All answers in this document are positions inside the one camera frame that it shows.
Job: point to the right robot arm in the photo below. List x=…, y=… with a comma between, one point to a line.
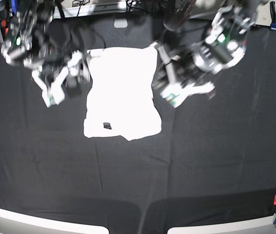
x=40, y=38

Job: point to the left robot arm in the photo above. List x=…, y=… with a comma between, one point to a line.
x=222, y=45

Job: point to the left orange black clamp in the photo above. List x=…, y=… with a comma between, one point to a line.
x=4, y=26

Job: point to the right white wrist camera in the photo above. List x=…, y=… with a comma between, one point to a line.
x=53, y=94

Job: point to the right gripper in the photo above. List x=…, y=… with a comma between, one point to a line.
x=78, y=72

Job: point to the white printed t-shirt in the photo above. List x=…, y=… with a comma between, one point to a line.
x=120, y=101

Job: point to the left blue clamp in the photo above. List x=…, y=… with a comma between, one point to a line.
x=13, y=7

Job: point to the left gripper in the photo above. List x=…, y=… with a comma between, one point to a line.
x=176, y=66

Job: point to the grey camera mount base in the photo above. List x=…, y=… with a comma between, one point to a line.
x=120, y=22

